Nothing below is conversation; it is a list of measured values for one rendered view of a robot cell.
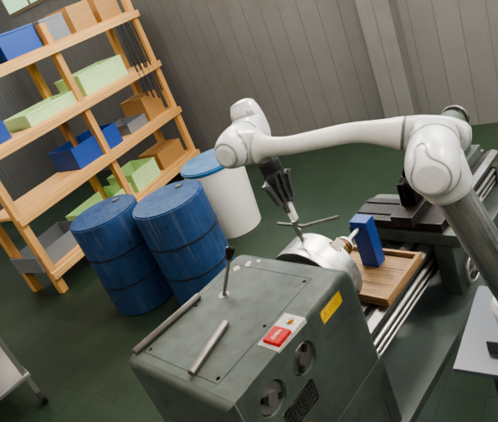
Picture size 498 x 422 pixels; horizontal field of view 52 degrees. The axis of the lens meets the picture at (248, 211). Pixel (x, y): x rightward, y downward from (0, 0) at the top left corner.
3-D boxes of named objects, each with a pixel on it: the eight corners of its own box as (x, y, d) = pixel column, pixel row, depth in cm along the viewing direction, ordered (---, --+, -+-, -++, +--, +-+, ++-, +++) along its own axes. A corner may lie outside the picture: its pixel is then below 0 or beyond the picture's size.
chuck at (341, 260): (362, 320, 181) (330, 248, 170) (297, 310, 204) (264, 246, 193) (374, 304, 186) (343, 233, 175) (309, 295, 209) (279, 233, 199)
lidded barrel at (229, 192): (223, 213, 538) (196, 151, 508) (274, 204, 510) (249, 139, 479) (199, 245, 491) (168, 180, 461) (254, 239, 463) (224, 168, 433)
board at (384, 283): (389, 307, 192) (387, 299, 191) (314, 291, 218) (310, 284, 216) (423, 259, 210) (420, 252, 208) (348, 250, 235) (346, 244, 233)
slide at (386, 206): (443, 233, 210) (440, 224, 208) (354, 225, 241) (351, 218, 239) (459, 209, 221) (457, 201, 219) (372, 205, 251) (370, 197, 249)
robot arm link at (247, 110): (251, 142, 174) (238, 158, 163) (231, 100, 168) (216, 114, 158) (279, 133, 168) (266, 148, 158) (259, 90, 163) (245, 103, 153)
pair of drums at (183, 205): (155, 263, 493) (114, 185, 457) (255, 265, 423) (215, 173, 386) (104, 314, 443) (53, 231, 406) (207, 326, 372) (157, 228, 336)
